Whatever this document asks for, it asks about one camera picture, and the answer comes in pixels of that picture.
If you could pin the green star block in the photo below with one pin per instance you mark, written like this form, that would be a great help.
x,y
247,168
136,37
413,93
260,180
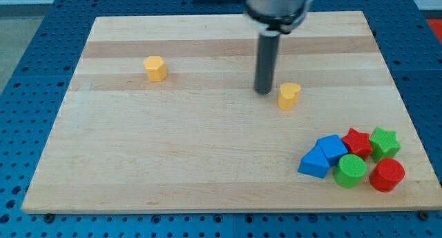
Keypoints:
x,y
384,144

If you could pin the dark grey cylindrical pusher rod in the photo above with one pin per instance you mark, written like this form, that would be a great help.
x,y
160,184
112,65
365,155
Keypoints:
x,y
265,63

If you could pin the yellow hexagon block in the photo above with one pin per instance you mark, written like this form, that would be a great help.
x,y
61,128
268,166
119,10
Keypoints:
x,y
155,68

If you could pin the wooden board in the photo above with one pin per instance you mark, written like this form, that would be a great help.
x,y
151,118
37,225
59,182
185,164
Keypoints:
x,y
202,140

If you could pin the blue cube block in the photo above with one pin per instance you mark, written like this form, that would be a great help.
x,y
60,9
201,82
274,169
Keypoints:
x,y
333,148

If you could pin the red cylinder block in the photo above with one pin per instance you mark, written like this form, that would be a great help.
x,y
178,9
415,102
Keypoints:
x,y
387,174

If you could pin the blue triangle block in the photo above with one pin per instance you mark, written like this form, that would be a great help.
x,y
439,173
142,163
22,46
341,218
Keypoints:
x,y
314,163

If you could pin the yellow heart block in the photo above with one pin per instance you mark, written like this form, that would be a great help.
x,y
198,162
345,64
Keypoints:
x,y
288,95

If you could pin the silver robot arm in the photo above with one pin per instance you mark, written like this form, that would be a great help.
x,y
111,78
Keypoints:
x,y
272,19

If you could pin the red star block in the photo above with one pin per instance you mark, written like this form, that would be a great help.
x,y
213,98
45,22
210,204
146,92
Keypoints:
x,y
357,143

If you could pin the green cylinder block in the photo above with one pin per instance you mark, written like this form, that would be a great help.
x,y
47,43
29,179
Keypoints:
x,y
349,171

